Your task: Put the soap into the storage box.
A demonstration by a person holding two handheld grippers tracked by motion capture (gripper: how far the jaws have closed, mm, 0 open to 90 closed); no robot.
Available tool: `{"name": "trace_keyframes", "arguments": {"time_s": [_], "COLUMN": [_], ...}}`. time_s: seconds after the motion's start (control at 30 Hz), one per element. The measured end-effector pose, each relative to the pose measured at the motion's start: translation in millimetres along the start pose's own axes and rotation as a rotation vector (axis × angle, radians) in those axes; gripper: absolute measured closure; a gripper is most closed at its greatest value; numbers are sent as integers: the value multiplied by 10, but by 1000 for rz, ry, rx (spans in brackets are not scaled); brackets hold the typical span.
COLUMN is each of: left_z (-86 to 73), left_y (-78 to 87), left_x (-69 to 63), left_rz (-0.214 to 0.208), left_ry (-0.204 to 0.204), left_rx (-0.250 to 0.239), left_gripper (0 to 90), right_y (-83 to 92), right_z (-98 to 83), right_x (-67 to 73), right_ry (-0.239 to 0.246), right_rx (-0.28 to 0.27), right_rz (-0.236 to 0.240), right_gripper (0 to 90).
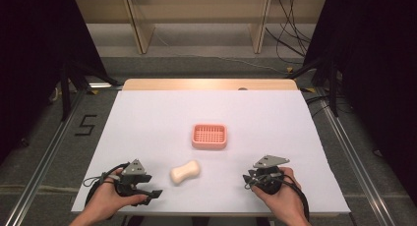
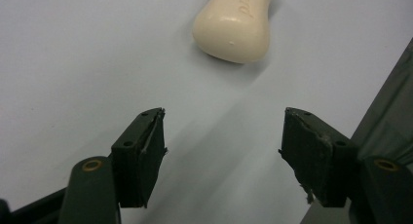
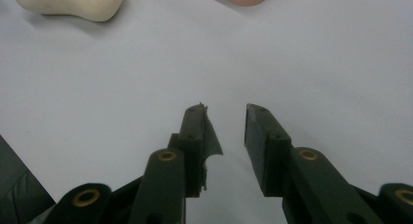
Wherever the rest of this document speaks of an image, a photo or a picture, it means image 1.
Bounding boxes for person's right hand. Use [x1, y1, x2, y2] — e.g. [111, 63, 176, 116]
[251, 166, 307, 224]

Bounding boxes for metal floor rail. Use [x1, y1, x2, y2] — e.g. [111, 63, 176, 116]
[2, 87, 87, 226]
[318, 95, 398, 226]

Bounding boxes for black curtain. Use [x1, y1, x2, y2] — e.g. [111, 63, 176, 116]
[303, 0, 417, 200]
[0, 0, 109, 165]

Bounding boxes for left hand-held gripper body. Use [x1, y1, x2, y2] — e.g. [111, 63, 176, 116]
[112, 158, 153, 198]

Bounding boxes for black floor cables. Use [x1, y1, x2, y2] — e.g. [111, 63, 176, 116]
[265, 0, 313, 66]

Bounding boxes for person's left hand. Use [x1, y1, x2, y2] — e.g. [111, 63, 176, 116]
[86, 168, 149, 222]

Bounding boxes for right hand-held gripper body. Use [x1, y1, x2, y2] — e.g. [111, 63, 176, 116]
[246, 154, 291, 196]

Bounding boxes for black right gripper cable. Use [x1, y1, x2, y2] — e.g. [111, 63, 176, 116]
[280, 174, 311, 222]

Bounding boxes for beige wooden shelf unit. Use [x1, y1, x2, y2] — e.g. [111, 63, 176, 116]
[74, 0, 328, 56]

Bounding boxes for black tripod stand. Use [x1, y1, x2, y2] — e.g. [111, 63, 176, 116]
[286, 55, 341, 118]
[59, 59, 120, 123]

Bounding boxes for white table sheet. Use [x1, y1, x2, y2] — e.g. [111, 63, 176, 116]
[71, 89, 352, 216]

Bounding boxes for wooden table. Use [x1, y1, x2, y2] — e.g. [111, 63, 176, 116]
[121, 78, 299, 91]

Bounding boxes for cream soap bar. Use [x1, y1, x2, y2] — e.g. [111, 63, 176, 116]
[169, 159, 202, 186]

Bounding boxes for pink soap dish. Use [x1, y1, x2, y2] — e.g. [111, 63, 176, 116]
[191, 123, 228, 151]

